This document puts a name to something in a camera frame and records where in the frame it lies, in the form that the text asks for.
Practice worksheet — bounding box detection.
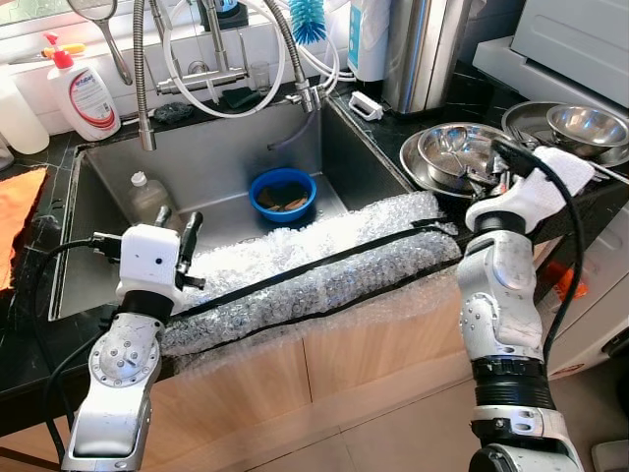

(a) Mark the large steel bowl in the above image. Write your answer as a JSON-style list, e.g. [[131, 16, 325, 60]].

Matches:
[[417, 124, 517, 188]]

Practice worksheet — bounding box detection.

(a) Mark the round steel plate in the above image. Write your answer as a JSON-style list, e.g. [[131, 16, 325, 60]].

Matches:
[[501, 101, 629, 168], [400, 133, 522, 203]]

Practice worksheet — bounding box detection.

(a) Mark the clear plastic bottle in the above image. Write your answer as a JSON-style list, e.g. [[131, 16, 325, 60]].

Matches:
[[128, 172, 181, 229]]

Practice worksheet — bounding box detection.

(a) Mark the stainless steel sink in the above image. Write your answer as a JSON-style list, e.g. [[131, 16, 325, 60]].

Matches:
[[49, 98, 419, 321]]

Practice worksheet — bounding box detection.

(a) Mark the blue plastic bowl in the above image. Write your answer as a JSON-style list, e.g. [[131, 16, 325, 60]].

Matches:
[[248, 167, 317, 225]]

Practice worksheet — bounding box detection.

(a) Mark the dark scouring pad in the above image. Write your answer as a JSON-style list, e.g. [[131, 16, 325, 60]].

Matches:
[[152, 101, 196, 126]]

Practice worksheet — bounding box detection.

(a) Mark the clear bubble wrap strip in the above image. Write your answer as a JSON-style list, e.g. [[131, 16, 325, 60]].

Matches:
[[162, 192, 463, 357]]

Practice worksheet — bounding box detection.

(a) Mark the small steel bowl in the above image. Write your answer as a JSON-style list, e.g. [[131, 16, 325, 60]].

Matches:
[[546, 104, 629, 153]]

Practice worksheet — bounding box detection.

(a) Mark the wooden sink cabinet door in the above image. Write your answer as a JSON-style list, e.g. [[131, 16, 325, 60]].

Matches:
[[147, 334, 315, 463], [300, 275, 473, 404]]

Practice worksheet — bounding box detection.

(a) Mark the small orange plastic object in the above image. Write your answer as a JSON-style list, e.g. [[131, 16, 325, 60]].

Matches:
[[545, 261, 588, 301]]

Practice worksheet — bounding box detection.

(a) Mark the white red-pump soap bottle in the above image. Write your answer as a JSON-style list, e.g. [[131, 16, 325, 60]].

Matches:
[[44, 32, 122, 142]]

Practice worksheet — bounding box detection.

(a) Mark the steel mixer tap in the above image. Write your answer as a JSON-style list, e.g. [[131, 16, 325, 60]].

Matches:
[[152, 0, 258, 96]]

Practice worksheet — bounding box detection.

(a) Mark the dark green sponge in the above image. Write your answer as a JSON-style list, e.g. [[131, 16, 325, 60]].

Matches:
[[218, 87, 266, 111]]

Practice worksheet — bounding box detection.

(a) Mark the orange cloth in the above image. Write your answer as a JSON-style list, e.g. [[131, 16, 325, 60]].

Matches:
[[0, 167, 48, 291]]

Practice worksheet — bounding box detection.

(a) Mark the tall steel canister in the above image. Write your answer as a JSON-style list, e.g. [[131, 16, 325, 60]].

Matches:
[[381, 0, 473, 116]]

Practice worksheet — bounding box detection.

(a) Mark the white front-load washing machine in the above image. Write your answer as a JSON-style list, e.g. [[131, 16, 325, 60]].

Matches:
[[474, 37, 629, 380]]

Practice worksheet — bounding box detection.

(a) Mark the small white clip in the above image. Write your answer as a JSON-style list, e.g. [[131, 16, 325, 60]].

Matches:
[[349, 91, 384, 122]]

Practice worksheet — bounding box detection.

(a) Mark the white tumble dryer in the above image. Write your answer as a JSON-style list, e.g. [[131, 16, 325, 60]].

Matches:
[[511, 0, 629, 109]]

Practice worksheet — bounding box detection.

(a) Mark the small drinking glass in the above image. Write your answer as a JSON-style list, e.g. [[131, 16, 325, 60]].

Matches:
[[249, 62, 273, 94]]

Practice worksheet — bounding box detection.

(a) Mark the plain white plastic bottle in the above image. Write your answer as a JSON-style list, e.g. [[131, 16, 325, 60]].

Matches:
[[0, 74, 50, 155]]

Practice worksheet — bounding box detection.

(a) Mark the white blue-label water filter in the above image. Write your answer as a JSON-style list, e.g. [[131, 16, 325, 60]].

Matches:
[[346, 0, 392, 83]]

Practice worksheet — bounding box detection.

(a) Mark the steel flexible faucet spout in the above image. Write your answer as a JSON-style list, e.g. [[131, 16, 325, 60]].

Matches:
[[257, 0, 325, 112]]

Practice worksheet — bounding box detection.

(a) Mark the steel mesh strainer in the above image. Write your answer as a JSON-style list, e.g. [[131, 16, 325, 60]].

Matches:
[[67, 0, 134, 87]]

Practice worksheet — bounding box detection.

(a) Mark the blue bottle brush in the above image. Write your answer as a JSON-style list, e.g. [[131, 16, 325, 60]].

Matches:
[[288, 0, 328, 45]]

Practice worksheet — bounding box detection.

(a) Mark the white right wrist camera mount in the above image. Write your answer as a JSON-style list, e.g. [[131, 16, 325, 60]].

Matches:
[[465, 146, 598, 234]]

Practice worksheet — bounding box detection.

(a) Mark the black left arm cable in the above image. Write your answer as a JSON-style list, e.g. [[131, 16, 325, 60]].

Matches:
[[28, 234, 124, 463]]

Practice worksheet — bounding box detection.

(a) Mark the white looped hose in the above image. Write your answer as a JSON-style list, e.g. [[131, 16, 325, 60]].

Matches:
[[162, 0, 345, 119]]

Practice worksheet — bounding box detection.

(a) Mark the steel flexible spray hose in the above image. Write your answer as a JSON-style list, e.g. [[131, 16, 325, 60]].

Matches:
[[133, 0, 158, 151]]

